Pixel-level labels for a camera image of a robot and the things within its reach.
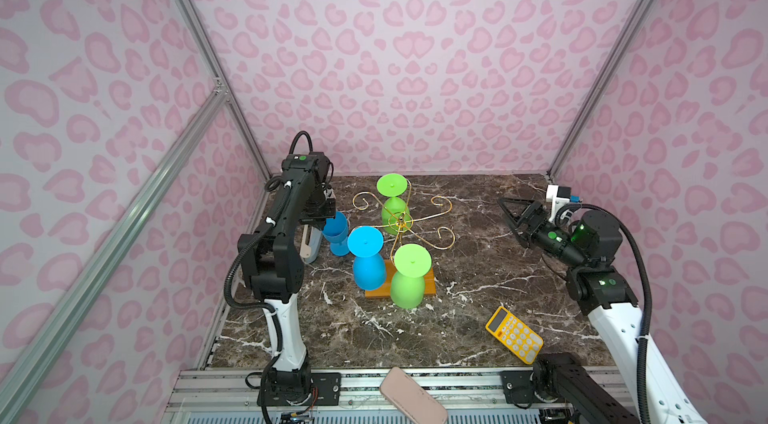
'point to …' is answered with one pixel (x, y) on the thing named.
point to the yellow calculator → (514, 335)
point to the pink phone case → (411, 398)
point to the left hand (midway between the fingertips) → (326, 223)
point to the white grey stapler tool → (311, 243)
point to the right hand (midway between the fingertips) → (501, 212)
